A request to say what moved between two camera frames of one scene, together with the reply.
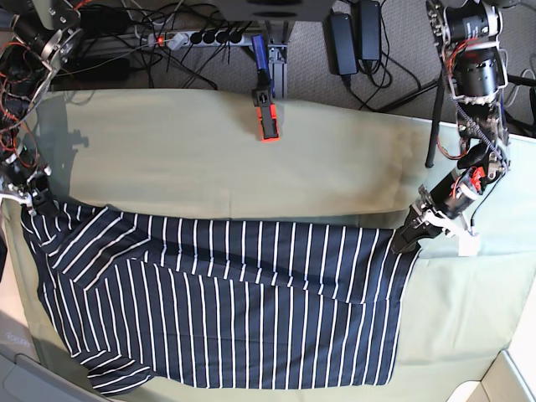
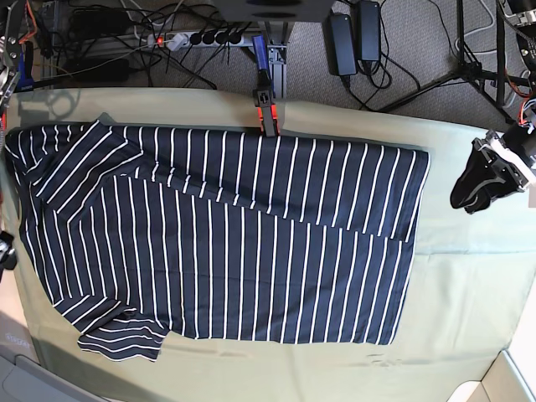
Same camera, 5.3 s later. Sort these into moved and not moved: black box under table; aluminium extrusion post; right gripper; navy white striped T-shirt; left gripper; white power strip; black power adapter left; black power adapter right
Moved: right gripper; navy white striped T-shirt; left gripper
Not moved: black power adapter right; aluminium extrusion post; black power adapter left; white power strip; black box under table
